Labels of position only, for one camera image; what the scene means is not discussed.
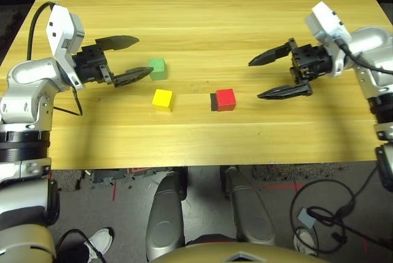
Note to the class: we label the grey robot right leg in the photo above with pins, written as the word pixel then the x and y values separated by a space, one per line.
pixel 248 214

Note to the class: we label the person's black trouser leg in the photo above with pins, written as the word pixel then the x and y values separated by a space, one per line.
pixel 73 252

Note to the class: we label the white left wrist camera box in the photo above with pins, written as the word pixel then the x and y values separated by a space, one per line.
pixel 59 23

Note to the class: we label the green wooden block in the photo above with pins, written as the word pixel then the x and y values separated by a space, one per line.
pixel 158 69

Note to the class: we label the small grey box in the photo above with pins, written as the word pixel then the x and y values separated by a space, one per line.
pixel 305 217

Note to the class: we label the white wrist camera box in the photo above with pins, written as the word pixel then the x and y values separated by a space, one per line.
pixel 59 23
pixel 322 20

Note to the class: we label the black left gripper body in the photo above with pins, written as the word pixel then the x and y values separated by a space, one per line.
pixel 90 64

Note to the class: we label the red wooden block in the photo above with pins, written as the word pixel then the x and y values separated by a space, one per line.
pixel 225 100

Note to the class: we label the white sneaker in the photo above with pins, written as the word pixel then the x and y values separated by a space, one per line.
pixel 99 241
pixel 305 241

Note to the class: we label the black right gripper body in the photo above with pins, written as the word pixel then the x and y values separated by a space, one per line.
pixel 311 61

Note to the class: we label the grey robot left leg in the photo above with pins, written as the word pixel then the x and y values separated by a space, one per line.
pixel 165 220

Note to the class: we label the grey robot leg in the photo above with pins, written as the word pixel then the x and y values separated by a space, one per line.
pixel 248 214
pixel 165 220

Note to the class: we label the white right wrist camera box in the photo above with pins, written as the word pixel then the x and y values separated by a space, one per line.
pixel 322 20

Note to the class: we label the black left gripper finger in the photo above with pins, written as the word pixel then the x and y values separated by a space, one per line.
pixel 132 76
pixel 118 42

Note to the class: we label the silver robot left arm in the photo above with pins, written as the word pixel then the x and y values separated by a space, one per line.
pixel 27 91

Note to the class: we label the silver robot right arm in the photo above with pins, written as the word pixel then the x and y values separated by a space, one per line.
pixel 368 41

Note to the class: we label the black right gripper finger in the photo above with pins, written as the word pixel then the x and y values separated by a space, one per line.
pixel 270 56
pixel 287 91

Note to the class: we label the gold robot torso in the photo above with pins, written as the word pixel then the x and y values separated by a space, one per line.
pixel 239 255

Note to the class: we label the yellow wooden block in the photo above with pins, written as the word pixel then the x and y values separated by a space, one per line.
pixel 162 100

